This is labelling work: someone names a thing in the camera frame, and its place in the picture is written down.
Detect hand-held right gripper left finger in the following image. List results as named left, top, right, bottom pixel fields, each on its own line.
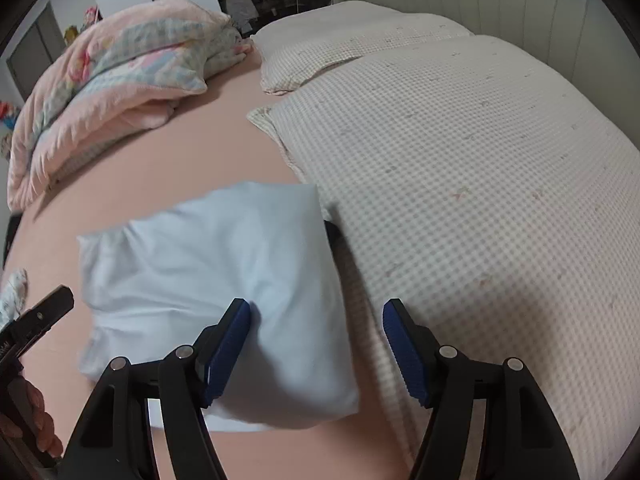
left=57, top=298, right=252, bottom=480

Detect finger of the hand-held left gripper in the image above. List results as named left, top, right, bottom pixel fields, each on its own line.
left=0, top=285, right=75, bottom=349

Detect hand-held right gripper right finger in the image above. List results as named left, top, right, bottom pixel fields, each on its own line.
left=382, top=298, right=581, bottom=480

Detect light blue navy-trimmed T-shirt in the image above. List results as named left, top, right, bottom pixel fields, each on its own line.
left=76, top=181, right=362, bottom=434

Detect person's left hand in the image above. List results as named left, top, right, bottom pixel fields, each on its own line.
left=0, top=380, right=64, bottom=457

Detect large cream checked pillow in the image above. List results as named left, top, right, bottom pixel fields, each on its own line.
left=247, top=35, right=640, bottom=480

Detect pink sheet bed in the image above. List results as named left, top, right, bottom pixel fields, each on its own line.
left=0, top=45, right=416, bottom=480

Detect folded pink checked quilt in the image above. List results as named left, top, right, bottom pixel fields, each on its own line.
left=7, top=0, right=251, bottom=212

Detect grey door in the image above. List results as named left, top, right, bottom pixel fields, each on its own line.
left=7, top=2, right=63, bottom=102

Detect small cream checked pillow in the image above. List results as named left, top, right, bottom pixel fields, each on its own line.
left=252, top=0, right=473, bottom=96

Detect red and blue wall toy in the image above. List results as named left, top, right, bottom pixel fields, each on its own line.
left=0, top=102, right=22, bottom=134

